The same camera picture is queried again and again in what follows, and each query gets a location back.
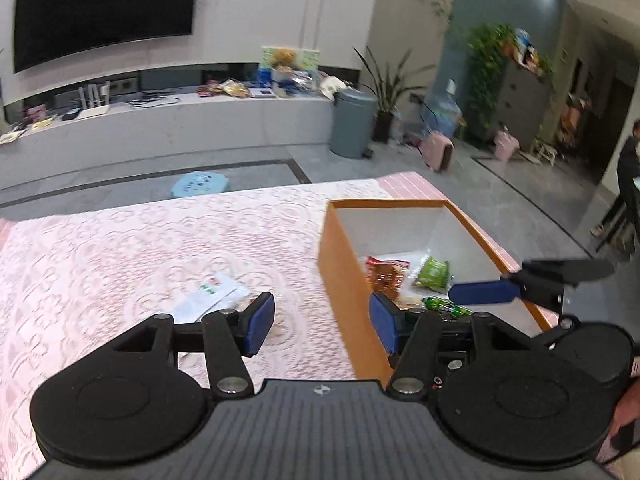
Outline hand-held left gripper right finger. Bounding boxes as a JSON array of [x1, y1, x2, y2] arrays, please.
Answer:
[[369, 292, 531, 397]]

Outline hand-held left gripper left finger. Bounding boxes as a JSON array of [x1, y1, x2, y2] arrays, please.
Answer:
[[112, 292, 275, 398]]

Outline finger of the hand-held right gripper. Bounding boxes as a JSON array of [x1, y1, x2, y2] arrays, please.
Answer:
[[450, 280, 563, 311], [500, 259, 616, 288]]

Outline long green snack packet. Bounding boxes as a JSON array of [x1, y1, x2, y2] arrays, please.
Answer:
[[422, 296, 473, 318]]

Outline clear orange snack packet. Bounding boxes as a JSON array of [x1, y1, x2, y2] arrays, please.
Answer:
[[365, 255, 413, 306]]

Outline light green snack packet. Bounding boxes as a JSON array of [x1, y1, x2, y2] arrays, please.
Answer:
[[412, 255, 451, 293]]

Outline orange cardboard box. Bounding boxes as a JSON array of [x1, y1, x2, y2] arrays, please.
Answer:
[[317, 199, 551, 381]]

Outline person's right forearm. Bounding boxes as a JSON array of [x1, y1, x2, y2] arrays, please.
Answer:
[[607, 380, 640, 461]]

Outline small white stool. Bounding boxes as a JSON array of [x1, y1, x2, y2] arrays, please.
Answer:
[[530, 137, 558, 166]]

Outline small pink bag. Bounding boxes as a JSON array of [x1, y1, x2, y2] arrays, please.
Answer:
[[494, 125, 521, 162]]

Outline large pink bag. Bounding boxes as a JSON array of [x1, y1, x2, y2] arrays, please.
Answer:
[[422, 131, 455, 173]]

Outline pink lace tablecloth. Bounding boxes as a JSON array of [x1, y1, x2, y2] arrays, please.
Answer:
[[0, 171, 531, 480]]

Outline light blue plastic stool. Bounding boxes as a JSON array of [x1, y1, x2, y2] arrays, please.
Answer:
[[171, 170, 231, 198]]

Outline grey cabinet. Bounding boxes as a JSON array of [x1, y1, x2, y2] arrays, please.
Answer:
[[497, 57, 551, 151]]

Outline blue water bottle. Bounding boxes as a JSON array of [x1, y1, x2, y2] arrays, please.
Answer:
[[425, 92, 461, 136]]

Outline grey trash can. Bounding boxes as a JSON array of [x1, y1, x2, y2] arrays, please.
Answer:
[[329, 89, 377, 158]]

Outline grey television bench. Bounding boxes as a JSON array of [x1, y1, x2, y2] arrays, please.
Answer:
[[0, 91, 336, 176]]

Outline tall potted leaf plant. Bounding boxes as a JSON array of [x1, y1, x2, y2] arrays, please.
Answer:
[[352, 46, 436, 143]]

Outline climbing green plant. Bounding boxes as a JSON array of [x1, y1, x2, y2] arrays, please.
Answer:
[[462, 24, 518, 133]]

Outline toys on cabinet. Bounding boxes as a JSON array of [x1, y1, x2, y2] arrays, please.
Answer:
[[510, 27, 543, 73]]

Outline pile of packets on bench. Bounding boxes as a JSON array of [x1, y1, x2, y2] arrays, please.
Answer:
[[197, 67, 346, 100]]

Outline teddy bear poster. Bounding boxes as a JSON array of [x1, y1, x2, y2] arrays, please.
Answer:
[[261, 46, 321, 72]]

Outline white router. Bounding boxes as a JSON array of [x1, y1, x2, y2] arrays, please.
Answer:
[[75, 85, 112, 120]]

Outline papers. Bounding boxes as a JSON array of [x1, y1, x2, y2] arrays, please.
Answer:
[[0, 115, 58, 146]]

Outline black television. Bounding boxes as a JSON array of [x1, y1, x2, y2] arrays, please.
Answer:
[[12, 0, 201, 73]]

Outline black cables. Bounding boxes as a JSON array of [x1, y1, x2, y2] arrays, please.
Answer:
[[127, 91, 180, 107]]

